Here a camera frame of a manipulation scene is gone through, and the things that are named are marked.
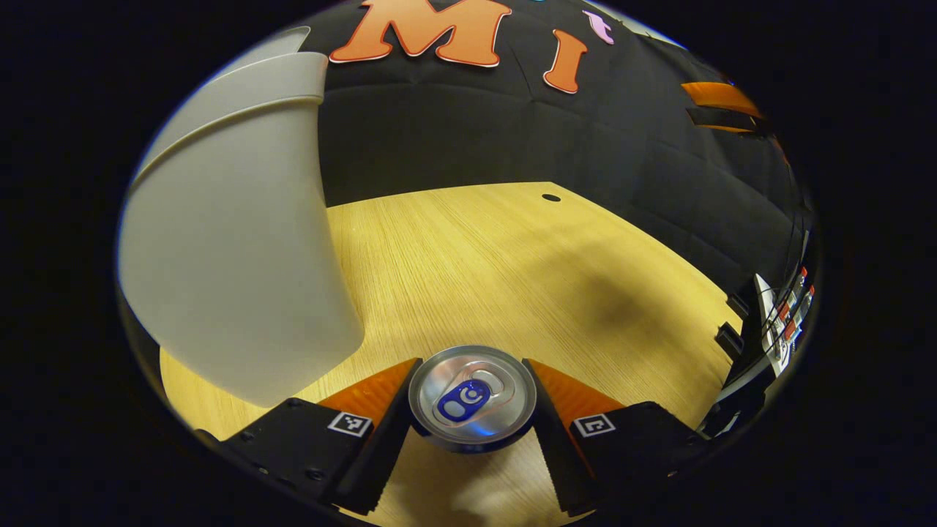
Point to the cluttered equipment stand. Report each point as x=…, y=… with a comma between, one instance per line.
x=768, y=329

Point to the wooden desktop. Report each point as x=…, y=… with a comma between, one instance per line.
x=498, y=278

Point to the silver pop can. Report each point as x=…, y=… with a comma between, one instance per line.
x=472, y=399

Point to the black backdrop cloth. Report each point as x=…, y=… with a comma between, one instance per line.
x=476, y=132

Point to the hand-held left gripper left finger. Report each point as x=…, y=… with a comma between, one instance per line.
x=381, y=454

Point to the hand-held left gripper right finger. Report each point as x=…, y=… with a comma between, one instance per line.
x=560, y=461

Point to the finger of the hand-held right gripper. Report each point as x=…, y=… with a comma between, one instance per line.
x=725, y=119
x=721, y=95

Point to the white desktop garbage bin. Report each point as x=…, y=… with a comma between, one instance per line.
x=234, y=234

